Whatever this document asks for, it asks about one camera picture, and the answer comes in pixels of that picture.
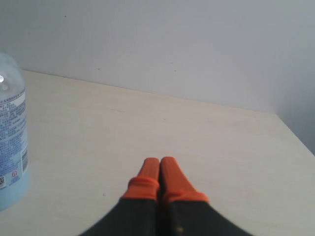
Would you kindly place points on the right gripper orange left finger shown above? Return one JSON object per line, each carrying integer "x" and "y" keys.
{"x": 135, "y": 212}

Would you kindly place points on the blue pump soap bottle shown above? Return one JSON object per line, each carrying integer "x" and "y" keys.
{"x": 14, "y": 160}

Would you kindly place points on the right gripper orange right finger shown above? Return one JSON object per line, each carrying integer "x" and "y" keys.
{"x": 188, "y": 211}

